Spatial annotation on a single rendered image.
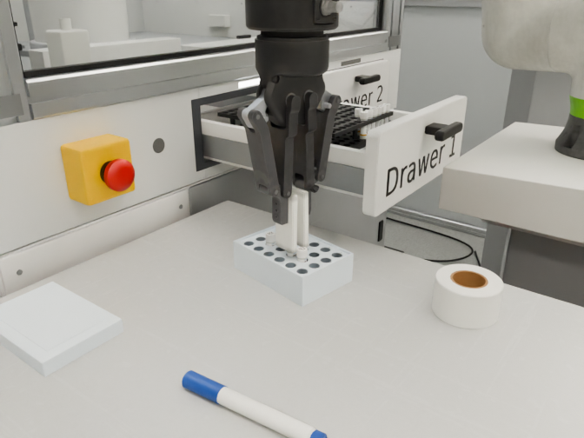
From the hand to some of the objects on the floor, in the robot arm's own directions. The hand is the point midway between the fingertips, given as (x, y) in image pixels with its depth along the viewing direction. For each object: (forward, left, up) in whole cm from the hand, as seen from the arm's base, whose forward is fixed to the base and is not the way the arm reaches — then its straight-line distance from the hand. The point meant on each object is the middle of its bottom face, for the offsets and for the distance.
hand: (292, 218), depth 62 cm
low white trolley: (0, +16, -84) cm, 86 cm away
